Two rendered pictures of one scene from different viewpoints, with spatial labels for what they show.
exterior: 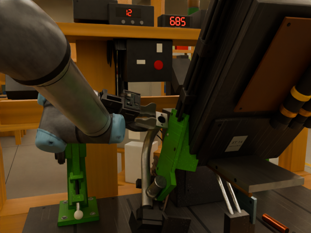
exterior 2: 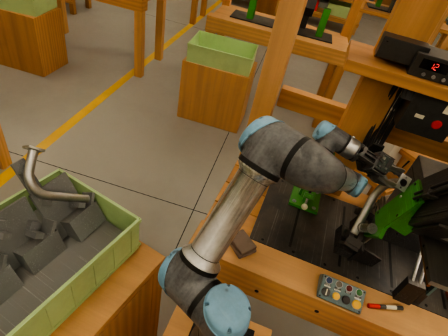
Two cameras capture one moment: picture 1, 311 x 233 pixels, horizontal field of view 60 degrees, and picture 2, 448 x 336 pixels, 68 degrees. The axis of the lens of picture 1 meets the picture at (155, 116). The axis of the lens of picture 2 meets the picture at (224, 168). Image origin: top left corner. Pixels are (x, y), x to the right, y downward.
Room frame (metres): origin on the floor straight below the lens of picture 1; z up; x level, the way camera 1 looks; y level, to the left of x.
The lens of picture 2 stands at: (-0.30, 0.08, 1.90)
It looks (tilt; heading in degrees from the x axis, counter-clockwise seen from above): 40 degrees down; 28
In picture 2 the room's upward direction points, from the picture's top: 13 degrees clockwise
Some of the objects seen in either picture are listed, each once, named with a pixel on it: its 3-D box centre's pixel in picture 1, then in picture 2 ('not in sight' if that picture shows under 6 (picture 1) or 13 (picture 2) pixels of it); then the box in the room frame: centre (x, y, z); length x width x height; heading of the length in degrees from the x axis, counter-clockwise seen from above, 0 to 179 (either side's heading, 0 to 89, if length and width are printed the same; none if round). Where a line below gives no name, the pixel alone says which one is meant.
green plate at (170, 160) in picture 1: (181, 144); (407, 211); (0.78, -0.08, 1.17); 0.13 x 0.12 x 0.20; 107
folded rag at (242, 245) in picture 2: not in sight; (241, 243); (0.45, 0.34, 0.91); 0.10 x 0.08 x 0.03; 67
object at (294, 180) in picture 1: (232, 161); (444, 245); (0.79, -0.24, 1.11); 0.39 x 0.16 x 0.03; 17
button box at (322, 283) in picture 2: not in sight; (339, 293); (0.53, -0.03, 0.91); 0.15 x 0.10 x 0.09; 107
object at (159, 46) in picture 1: (146, 61); (427, 111); (1.03, 0.04, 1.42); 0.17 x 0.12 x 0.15; 107
